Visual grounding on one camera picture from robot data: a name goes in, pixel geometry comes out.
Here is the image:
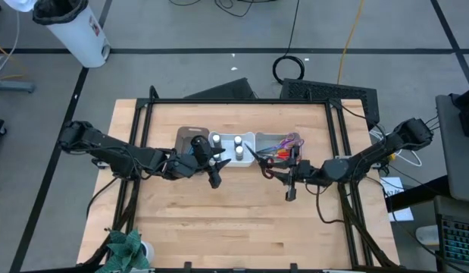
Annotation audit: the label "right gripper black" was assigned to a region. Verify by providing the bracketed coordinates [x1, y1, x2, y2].
[271, 145, 329, 202]

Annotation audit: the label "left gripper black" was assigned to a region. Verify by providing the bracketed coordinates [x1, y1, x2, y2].
[172, 134, 232, 190]

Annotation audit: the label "black and red scissors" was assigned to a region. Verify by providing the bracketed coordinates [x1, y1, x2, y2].
[243, 143, 276, 180]

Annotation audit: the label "purple handled scissors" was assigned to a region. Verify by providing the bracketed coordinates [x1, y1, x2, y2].
[256, 132, 305, 153]

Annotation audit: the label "white plastic bin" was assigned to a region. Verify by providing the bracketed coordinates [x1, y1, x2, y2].
[208, 131, 257, 168]
[255, 131, 304, 166]

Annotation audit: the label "dark translucent plastic bin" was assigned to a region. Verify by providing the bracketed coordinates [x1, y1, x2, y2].
[174, 126, 211, 157]

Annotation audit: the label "black flat panel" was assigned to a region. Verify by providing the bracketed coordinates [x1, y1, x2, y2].
[183, 77, 258, 100]

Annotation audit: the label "white paper sheet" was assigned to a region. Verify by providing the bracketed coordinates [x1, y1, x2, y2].
[380, 176, 414, 223]

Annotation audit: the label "white plant pot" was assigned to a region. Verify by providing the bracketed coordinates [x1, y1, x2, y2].
[140, 240, 155, 265]

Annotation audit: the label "green artificial plant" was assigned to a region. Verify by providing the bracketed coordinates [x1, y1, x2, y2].
[94, 227, 152, 273]

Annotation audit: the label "black floor bar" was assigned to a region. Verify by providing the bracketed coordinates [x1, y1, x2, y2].
[384, 174, 449, 213]

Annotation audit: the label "white rounded device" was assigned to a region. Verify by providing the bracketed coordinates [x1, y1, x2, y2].
[415, 224, 440, 247]

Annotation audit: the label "grey side table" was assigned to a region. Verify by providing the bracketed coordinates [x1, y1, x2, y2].
[435, 93, 469, 204]

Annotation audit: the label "white trash can black bag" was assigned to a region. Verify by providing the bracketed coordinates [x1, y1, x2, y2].
[32, 0, 112, 68]

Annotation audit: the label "backlit black keyboard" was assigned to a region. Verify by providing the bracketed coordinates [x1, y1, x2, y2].
[433, 195, 469, 268]

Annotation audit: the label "grey metal stand base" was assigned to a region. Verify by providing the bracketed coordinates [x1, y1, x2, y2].
[0, 77, 36, 94]

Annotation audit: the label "white object on floor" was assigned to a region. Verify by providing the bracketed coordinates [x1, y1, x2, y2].
[2, 0, 39, 13]

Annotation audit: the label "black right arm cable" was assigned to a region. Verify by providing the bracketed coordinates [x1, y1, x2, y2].
[315, 184, 347, 224]

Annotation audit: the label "black aluminium table frame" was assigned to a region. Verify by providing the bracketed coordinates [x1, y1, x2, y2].
[80, 85, 401, 273]

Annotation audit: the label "black coiled cable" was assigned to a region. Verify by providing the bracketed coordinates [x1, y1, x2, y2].
[271, 0, 306, 85]

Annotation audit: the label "yellow cable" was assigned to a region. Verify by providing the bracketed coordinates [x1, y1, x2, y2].
[336, 0, 366, 85]

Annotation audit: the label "thin black floor cable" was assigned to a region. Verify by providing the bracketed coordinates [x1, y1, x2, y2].
[167, 0, 295, 18]

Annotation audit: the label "orange floor cable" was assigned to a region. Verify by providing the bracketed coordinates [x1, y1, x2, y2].
[0, 39, 30, 80]

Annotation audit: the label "white floor cable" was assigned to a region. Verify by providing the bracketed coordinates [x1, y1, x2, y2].
[0, 11, 21, 79]

